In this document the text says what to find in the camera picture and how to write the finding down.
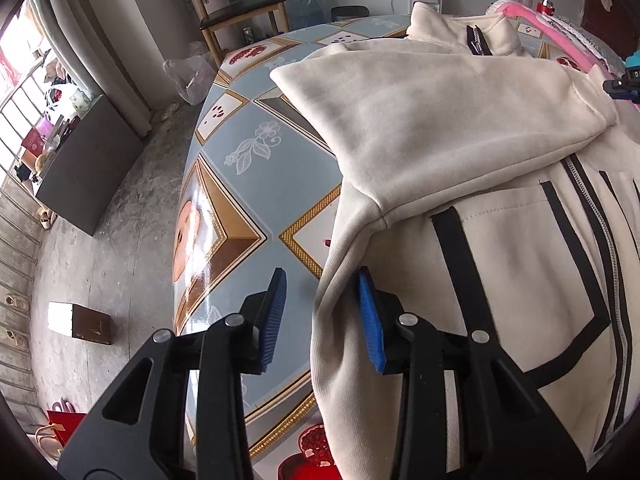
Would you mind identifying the fruit print tablecloth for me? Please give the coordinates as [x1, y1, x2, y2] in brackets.
[171, 15, 601, 480]

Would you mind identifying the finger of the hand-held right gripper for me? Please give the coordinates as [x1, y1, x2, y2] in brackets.
[602, 72, 640, 103]

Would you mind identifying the clear plastic bag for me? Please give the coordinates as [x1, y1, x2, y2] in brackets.
[162, 42, 218, 106]

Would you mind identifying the brown cardboard box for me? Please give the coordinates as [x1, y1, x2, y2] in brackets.
[47, 301, 112, 346]

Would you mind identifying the wooden chair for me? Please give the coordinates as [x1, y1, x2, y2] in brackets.
[181, 0, 291, 68]

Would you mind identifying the metal window railing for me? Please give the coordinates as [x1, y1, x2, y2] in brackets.
[0, 80, 56, 411]

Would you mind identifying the red gift box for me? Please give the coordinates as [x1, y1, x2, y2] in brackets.
[20, 127, 51, 161]

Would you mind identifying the clear empty water jug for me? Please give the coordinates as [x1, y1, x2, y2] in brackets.
[287, 0, 333, 28]

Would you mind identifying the red paper bag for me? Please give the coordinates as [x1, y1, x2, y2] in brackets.
[32, 409, 88, 466]

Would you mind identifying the dark grey cabinet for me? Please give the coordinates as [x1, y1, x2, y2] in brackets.
[35, 94, 146, 237]

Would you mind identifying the grey curtain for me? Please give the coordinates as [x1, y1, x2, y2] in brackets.
[42, 0, 171, 136]

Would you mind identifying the cream zip jacket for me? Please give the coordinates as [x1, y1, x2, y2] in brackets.
[270, 1, 640, 480]

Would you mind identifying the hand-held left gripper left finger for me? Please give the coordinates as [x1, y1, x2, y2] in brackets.
[57, 268, 288, 480]

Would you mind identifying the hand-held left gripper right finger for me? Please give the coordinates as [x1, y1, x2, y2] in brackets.
[356, 266, 587, 480]

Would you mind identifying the white water dispenser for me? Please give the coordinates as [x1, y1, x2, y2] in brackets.
[392, 0, 446, 16]

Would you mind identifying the pink floral blanket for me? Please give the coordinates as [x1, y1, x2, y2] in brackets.
[487, 0, 631, 76]

